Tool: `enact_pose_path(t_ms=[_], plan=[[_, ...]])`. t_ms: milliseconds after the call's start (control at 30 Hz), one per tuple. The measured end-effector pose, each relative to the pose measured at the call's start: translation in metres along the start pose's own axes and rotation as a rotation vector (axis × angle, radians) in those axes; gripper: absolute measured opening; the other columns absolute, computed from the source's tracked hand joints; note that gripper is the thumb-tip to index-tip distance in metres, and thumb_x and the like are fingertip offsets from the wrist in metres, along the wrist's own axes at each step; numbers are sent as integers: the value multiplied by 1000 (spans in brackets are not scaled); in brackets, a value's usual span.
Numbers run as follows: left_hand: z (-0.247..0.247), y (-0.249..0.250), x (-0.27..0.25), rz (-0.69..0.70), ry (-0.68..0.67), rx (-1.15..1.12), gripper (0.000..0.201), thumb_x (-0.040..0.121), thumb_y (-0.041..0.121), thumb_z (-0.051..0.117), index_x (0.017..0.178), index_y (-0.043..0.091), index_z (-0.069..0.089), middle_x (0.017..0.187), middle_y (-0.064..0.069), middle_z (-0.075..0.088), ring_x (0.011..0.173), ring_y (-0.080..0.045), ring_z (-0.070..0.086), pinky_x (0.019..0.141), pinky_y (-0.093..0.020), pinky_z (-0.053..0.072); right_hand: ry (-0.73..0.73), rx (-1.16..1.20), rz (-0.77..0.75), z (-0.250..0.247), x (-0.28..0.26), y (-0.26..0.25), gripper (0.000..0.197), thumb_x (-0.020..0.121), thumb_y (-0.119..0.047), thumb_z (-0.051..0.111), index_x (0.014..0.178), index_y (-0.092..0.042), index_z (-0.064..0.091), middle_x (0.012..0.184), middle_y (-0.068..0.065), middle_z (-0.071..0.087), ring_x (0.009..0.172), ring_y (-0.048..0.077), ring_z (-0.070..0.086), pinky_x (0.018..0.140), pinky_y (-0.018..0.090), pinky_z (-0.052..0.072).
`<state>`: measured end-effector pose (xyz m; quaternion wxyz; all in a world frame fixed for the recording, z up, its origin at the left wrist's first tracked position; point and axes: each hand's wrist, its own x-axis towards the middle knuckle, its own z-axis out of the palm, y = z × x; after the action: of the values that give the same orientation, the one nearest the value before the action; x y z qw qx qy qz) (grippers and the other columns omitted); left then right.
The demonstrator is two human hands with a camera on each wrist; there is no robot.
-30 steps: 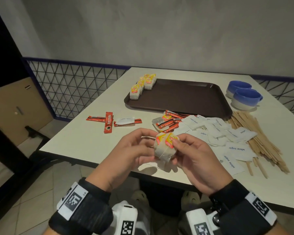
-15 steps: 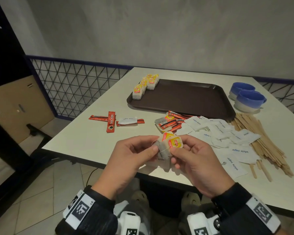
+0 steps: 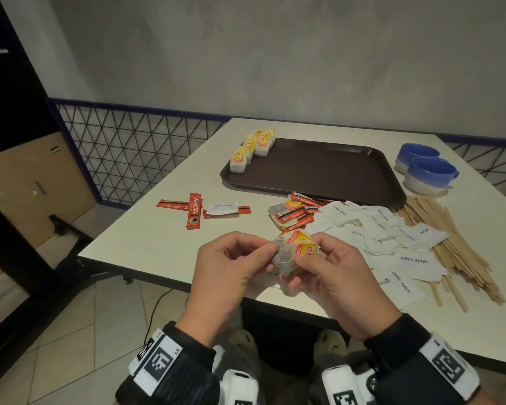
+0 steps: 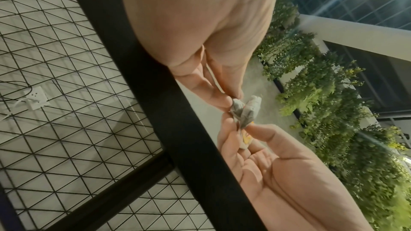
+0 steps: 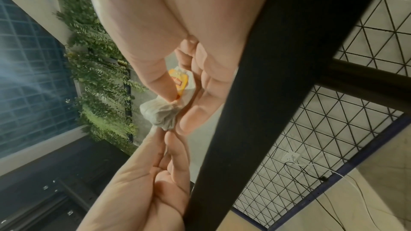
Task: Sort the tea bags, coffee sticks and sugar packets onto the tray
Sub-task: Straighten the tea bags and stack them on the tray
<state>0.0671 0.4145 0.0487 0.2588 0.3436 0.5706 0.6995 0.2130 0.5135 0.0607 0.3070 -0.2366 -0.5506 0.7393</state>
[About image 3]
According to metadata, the person's right hand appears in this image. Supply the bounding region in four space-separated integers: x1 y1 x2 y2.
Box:
280 232 402 342

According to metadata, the person's left hand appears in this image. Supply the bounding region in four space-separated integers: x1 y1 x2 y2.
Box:
176 231 279 349

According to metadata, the pile of red coffee sticks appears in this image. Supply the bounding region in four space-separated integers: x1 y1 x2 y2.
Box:
156 191 334 232

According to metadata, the pile of white sugar packets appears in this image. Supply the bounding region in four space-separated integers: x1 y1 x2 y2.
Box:
205 200 450 311

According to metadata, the pile of tea bags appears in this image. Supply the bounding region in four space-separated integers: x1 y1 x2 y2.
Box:
268 200 317 228

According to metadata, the dark brown tray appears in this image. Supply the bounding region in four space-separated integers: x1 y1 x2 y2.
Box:
220 137 407 212

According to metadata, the row of tea bags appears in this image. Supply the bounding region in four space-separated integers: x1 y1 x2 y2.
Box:
229 134 257 174

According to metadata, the pile of wooden stir sticks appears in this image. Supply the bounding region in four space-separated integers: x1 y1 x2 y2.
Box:
398 196 506 313

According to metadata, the person's gray sneaker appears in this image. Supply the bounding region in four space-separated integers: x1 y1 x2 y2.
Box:
227 328 259 350
314 330 349 359

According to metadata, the black left wrist band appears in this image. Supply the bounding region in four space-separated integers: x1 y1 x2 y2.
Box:
116 321 220 405

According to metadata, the blue and white mug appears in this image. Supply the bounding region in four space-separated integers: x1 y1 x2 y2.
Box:
395 143 441 174
404 157 459 197

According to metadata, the light wooden cabinet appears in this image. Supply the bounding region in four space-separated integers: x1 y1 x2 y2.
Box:
0 131 97 279

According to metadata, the dark blue metal locker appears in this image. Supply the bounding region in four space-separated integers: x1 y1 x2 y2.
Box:
0 0 60 156

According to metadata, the black cable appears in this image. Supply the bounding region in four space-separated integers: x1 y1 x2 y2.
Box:
144 289 174 344

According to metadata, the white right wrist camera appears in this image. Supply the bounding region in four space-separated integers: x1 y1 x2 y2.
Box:
322 364 376 405

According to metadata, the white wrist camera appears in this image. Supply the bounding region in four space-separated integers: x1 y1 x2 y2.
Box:
322 364 376 405
219 368 259 405

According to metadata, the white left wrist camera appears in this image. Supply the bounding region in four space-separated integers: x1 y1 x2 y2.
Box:
219 368 259 405

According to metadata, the black side table frame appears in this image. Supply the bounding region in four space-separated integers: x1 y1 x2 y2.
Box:
0 193 134 376

